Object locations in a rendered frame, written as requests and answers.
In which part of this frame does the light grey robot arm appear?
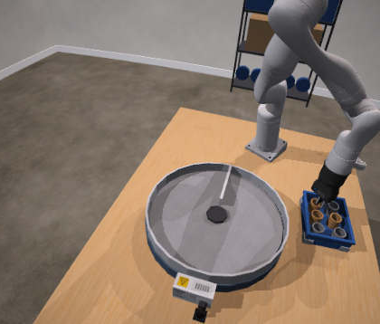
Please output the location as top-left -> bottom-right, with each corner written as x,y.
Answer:
254,0 -> 380,161

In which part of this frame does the blue crate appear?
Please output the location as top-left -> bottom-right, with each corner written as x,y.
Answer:
299,191 -> 356,253

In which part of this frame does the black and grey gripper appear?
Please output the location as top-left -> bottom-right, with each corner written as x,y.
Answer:
311,148 -> 366,208

